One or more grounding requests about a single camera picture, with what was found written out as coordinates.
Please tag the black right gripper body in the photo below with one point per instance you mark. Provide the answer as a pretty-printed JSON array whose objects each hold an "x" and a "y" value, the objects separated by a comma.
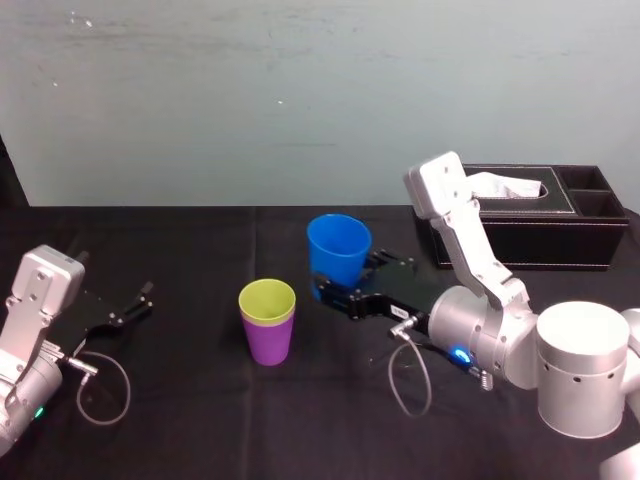
[{"x": 395, "y": 292}]

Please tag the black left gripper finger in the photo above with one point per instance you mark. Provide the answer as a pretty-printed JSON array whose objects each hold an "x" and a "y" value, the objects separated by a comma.
[
  {"x": 134, "y": 315},
  {"x": 142, "y": 292}
]

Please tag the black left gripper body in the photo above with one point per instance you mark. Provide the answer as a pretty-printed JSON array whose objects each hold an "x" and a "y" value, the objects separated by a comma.
[{"x": 92, "y": 315}]

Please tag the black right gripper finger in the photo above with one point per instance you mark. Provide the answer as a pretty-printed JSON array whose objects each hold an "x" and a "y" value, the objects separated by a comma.
[
  {"x": 335, "y": 297},
  {"x": 390, "y": 262}
]

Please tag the blue plastic cup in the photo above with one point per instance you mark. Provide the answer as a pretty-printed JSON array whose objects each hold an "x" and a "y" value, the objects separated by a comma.
[{"x": 336, "y": 260}]

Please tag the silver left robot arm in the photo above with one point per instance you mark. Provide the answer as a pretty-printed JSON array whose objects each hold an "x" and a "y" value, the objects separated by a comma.
[{"x": 30, "y": 320}]

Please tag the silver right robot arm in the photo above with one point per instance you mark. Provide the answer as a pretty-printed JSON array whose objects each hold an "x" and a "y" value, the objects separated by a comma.
[{"x": 575, "y": 360}]

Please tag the green plastic cup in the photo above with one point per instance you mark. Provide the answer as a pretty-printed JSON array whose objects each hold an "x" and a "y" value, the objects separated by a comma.
[{"x": 260, "y": 312}]

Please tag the purple plastic cup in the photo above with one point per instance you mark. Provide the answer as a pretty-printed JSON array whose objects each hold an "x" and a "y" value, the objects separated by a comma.
[{"x": 270, "y": 345}]

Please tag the black table cloth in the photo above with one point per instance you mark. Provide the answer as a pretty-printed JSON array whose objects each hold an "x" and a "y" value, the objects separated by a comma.
[{"x": 200, "y": 425}]

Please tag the white tissue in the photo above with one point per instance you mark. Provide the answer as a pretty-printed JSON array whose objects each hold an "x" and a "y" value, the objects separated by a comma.
[{"x": 505, "y": 186}]

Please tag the black leather tissue box organizer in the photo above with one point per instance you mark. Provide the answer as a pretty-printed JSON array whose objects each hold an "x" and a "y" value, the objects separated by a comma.
[{"x": 550, "y": 235}]

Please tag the dark background panel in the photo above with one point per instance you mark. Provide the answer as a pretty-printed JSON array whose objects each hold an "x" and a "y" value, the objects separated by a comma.
[{"x": 10, "y": 175}]

